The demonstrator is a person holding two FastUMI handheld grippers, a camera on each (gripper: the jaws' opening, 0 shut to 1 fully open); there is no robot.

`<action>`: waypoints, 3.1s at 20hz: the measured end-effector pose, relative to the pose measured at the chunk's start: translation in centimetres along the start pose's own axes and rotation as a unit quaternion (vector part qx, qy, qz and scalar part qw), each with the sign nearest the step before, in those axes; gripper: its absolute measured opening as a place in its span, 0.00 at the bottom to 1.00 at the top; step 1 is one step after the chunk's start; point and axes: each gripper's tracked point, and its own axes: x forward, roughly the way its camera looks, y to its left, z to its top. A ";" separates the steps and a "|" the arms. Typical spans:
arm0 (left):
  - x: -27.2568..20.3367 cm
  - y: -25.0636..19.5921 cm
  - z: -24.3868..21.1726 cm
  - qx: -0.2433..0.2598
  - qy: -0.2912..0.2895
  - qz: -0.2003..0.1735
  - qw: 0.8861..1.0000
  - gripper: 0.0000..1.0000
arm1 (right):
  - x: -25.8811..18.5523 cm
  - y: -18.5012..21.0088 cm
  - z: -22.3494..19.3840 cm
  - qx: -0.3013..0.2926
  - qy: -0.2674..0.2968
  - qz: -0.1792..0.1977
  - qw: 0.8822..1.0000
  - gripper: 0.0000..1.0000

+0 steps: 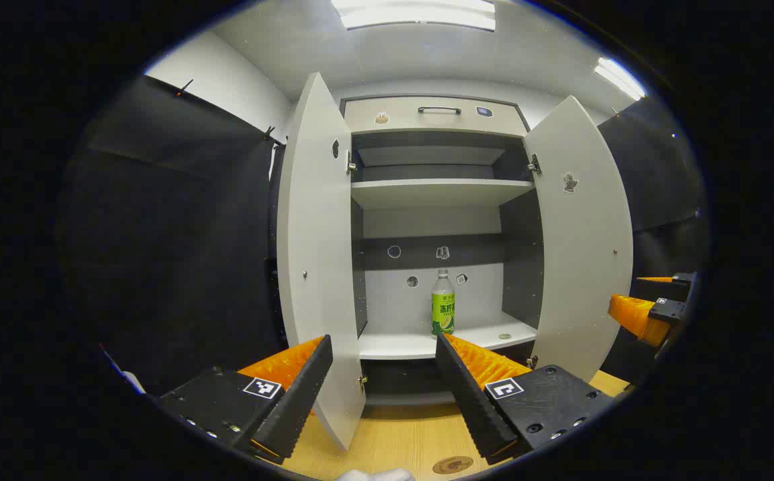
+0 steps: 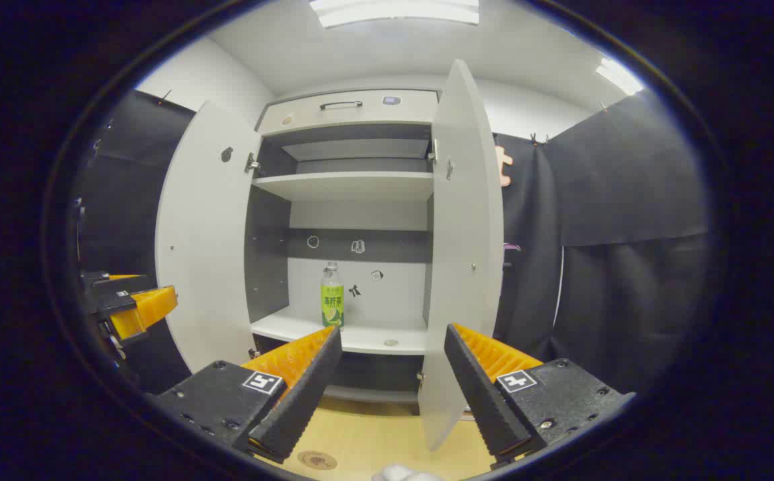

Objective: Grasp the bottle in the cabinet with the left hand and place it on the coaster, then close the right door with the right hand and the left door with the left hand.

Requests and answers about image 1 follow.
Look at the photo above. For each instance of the clear bottle with green label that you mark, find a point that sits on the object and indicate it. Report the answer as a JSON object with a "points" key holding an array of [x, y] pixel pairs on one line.
{"points": [[442, 314]]}

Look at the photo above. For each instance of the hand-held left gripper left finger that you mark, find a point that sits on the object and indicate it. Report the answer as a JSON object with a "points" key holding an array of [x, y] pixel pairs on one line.
{"points": [[300, 401]]}

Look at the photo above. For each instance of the black backdrop cloth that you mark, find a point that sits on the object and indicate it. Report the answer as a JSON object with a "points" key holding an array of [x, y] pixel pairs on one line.
{"points": [[173, 234], [654, 174]]}

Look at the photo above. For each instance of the white cabinet door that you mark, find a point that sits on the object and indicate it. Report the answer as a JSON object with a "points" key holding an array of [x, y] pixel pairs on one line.
{"points": [[581, 267], [313, 267]]}

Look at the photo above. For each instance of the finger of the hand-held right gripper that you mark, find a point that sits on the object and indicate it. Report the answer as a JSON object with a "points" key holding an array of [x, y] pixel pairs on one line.
{"points": [[661, 288], [669, 311]]}

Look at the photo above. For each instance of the narrow ceiling light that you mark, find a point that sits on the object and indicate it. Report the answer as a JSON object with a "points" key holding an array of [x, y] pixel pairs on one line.
{"points": [[621, 79]]}

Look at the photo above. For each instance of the round brown coaster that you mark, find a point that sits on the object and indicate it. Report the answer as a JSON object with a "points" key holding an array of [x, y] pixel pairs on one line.
{"points": [[452, 465]]}

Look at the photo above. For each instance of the wide ceiling light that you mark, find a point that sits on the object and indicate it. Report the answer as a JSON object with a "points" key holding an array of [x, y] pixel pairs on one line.
{"points": [[420, 13]]}

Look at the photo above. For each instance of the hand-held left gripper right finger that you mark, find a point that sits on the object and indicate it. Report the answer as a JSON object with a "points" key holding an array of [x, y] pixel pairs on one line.
{"points": [[470, 401]]}

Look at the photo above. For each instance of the beige cabinet drawer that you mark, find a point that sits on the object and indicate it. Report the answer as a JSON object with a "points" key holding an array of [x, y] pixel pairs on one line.
{"points": [[400, 117]]}

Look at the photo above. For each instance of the white and grey cabinet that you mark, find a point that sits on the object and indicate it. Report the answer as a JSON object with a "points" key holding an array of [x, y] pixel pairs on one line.
{"points": [[427, 194]]}

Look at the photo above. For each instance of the white and red tag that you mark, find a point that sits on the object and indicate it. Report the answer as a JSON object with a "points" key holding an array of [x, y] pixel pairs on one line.
{"points": [[126, 374]]}

